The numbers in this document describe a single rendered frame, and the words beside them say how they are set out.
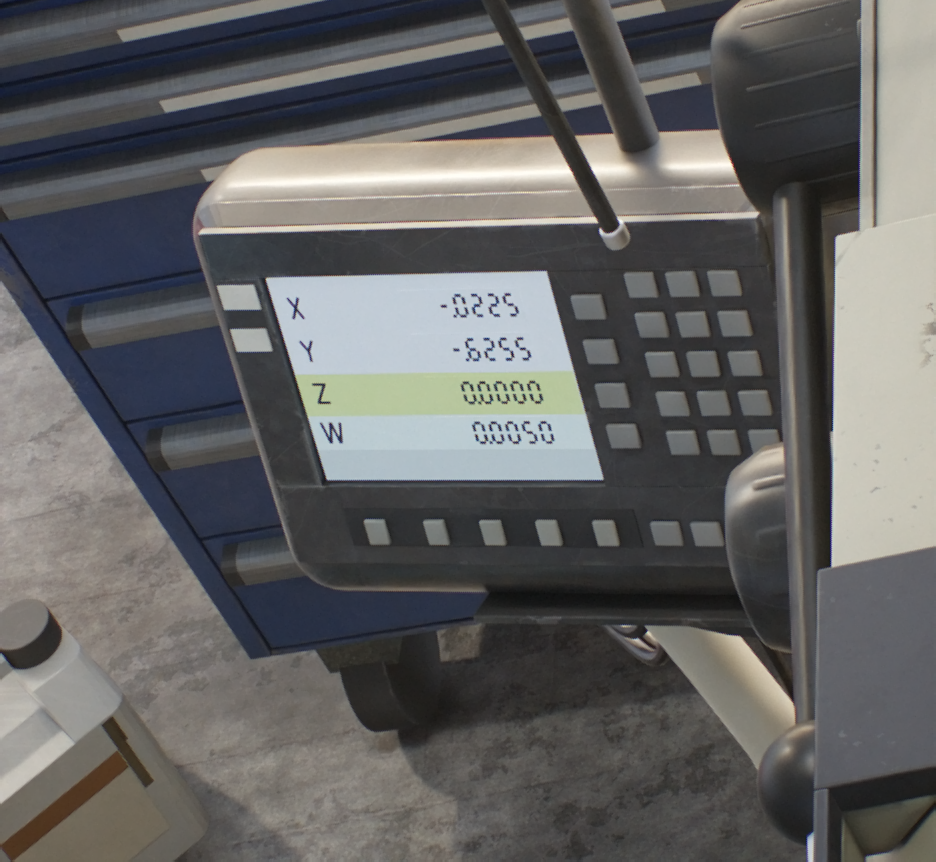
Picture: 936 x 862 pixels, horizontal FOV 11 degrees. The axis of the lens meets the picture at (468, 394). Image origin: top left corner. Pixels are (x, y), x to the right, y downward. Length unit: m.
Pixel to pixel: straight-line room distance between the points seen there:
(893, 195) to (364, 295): 0.99
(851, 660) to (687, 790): 2.55
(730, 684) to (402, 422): 0.26
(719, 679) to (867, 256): 1.20
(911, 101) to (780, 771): 0.19
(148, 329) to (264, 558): 0.27
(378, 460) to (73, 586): 1.81
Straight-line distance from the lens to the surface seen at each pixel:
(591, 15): 2.18
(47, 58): 3.25
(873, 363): 1.25
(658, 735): 3.77
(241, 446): 3.52
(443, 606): 3.67
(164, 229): 3.39
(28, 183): 3.36
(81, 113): 3.28
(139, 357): 3.50
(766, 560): 1.46
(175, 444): 3.54
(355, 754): 3.88
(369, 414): 2.33
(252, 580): 3.64
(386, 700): 3.79
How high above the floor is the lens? 2.75
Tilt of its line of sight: 42 degrees down
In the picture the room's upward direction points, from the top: 30 degrees counter-clockwise
